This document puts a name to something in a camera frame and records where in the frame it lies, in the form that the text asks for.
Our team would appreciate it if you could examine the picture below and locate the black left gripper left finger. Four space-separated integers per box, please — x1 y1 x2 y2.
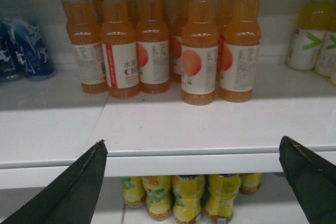
2 140 108 223

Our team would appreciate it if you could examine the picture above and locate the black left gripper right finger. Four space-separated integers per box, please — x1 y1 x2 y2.
279 136 335 223

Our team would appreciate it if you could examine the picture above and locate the white shelf with juices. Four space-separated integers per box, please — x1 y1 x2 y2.
1 64 335 189

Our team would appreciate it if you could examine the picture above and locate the yellow lemon tea bottle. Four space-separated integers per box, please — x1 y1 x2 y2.
142 175 172 221
205 174 240 223
172 175 205 223
121 176 146 209

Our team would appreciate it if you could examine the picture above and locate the orange juice bottle C100 label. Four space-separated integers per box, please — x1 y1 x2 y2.
100 0 140 99

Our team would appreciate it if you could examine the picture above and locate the orange juice bottle right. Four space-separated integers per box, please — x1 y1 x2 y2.
218 0 261 103

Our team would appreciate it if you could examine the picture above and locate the orange juice bottle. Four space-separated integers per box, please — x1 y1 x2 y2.
61 0 108 94
136 0 170 94
218 0 261 103

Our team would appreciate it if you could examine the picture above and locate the blue drink bottle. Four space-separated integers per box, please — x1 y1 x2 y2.
13 18 56 81

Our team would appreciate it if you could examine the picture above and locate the yellow drink white label bottle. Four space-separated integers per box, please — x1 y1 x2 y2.
287 0 333 71

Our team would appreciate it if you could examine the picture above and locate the orange juice bottle back left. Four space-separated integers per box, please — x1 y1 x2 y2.
61 0 108 94

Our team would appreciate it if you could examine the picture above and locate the orange juice bottle front peach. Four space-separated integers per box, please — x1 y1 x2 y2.
181 0 219 105

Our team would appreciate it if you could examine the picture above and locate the orange juice bottle middle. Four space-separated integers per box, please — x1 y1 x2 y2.
136 0 170 94

